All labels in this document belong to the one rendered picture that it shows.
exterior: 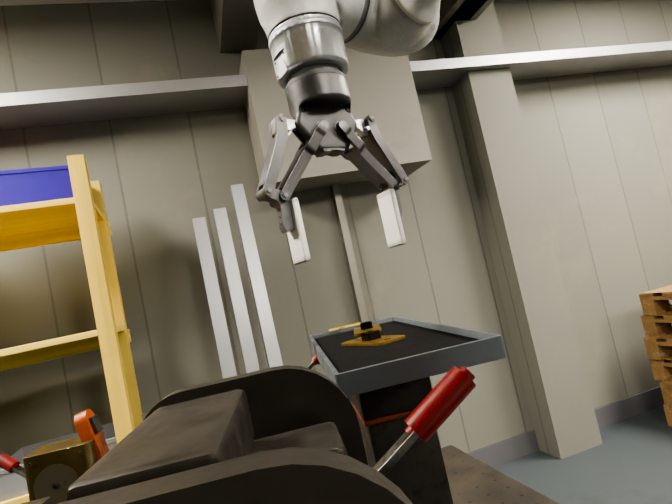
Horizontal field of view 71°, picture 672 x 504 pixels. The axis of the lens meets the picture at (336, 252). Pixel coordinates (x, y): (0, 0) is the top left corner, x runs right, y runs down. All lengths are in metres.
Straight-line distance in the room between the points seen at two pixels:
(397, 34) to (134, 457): 0.61
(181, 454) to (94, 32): 2.93
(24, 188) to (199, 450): 2.04
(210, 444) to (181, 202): 2.51
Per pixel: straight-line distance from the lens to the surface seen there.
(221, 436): 0.19
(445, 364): 0.39
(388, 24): 0.69
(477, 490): 1.27
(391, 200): 0.59
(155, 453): 0.19
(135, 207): 2.68
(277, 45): 0.60
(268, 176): 0.51
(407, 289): 2.84
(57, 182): 2.17
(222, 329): 2.25
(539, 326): 3.04
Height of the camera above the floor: 1.23
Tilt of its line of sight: 4 degrees up
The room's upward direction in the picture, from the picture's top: 12 degrees counter-clockwise
